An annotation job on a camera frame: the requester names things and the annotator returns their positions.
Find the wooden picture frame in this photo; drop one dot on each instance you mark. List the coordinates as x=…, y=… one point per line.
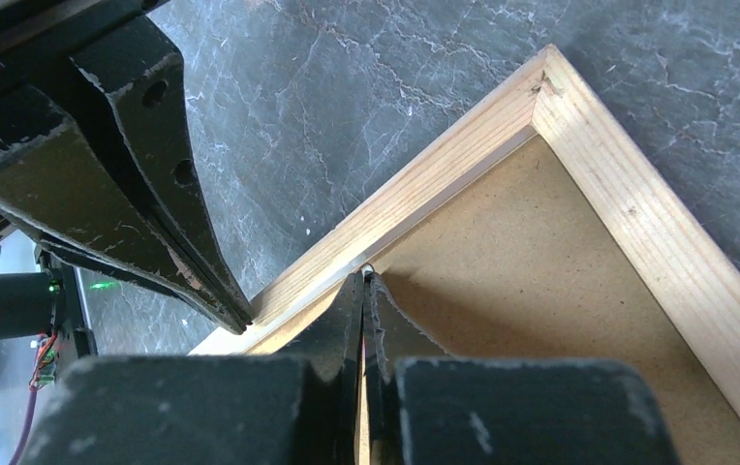
x=686, y=272

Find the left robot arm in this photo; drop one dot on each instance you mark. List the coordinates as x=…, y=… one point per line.
x=46, y=301

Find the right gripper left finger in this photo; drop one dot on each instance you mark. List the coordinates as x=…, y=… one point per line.
x=297, y=406

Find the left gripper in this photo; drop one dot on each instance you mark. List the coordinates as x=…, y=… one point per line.
x=135, y=210

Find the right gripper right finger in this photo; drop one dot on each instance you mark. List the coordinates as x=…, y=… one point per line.
x=425, y=406

